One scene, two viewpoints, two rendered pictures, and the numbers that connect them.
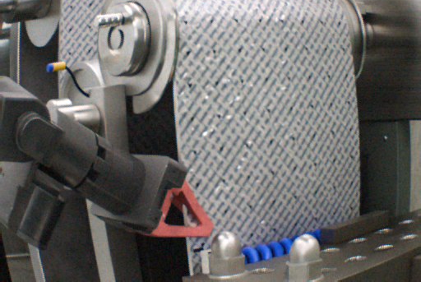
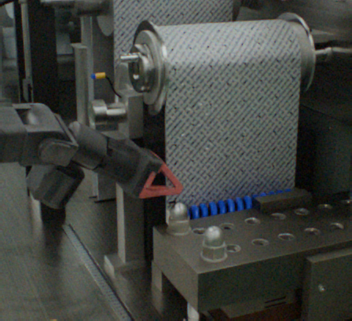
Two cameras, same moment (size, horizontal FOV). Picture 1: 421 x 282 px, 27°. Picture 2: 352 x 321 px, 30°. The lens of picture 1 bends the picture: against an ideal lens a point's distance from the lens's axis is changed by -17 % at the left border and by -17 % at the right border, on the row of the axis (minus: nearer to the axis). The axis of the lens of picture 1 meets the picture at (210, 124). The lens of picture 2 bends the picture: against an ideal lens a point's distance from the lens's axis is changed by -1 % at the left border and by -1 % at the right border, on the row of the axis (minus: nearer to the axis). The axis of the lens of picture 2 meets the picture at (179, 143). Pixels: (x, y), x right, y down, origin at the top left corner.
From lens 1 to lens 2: 0.32 m
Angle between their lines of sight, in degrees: 19
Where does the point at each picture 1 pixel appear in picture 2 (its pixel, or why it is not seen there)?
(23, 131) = (42, 151)
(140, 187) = (133, 170)
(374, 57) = (329, 72)
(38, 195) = (60, 177)
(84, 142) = (97, 147)
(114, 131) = (134, 122)
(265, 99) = (225, 114)
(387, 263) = (278, 258)
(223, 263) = (174, 224)
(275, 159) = (229, 148)
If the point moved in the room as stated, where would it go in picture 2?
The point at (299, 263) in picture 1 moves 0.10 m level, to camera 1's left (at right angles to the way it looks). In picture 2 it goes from (208, 246) to (136, 238)
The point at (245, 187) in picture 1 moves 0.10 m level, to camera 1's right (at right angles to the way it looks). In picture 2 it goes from (207, 165) to (270, 169)
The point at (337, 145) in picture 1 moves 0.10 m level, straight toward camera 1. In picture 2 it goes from (277, 140) to (263, 158)
